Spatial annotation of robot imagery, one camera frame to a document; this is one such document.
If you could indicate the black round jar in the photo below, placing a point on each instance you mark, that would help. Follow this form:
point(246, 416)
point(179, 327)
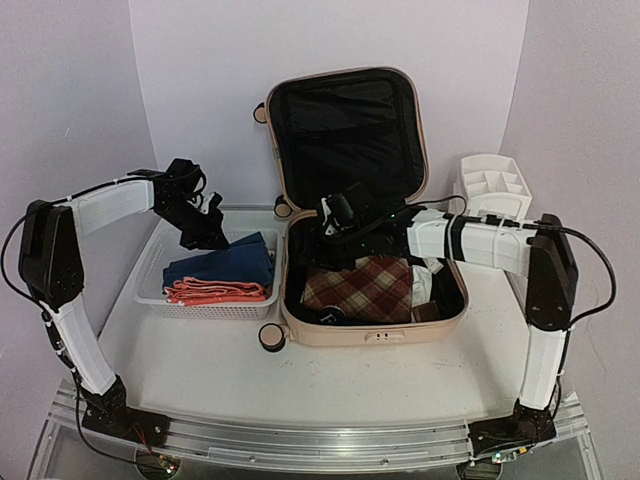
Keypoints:
point(331, 315)

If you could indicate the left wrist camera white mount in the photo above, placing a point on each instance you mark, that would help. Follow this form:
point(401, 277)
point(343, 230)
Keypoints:
point(209, 203)

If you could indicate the dark blue garment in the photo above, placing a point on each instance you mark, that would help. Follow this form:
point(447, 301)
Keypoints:
point(245, 260)

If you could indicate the red patterned cloth item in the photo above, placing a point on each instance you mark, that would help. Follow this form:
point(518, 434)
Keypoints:
point(191, 291)

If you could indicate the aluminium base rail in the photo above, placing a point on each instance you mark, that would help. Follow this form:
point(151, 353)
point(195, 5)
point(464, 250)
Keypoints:
point(373, 449)

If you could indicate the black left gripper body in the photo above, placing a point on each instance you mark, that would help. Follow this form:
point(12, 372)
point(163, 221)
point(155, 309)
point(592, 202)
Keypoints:
point(197, 231)

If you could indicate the white desktop drawer organizer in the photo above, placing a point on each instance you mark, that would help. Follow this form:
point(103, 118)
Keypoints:
point(492, 184)

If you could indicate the white t-shirt blue flower print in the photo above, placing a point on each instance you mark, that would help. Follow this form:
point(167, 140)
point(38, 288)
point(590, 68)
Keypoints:
point(422, 275)

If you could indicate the dark brown pouch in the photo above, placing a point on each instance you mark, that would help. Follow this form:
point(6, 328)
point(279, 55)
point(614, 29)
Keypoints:
point(426, 312)

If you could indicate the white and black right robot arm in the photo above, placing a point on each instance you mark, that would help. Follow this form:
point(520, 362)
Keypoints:
point(538, 251)

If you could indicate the pink hard-shell suitcase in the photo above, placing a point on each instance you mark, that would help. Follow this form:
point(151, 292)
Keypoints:
point(330, 131)

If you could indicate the red plaid shirt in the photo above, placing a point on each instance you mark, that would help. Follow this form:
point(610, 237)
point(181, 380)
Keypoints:
point(377, 291)

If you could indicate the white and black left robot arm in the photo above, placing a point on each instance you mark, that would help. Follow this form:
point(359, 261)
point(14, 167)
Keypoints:
point(50, 262)

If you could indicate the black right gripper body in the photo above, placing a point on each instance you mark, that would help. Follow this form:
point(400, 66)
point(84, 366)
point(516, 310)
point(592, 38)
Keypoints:
point(318, 248)

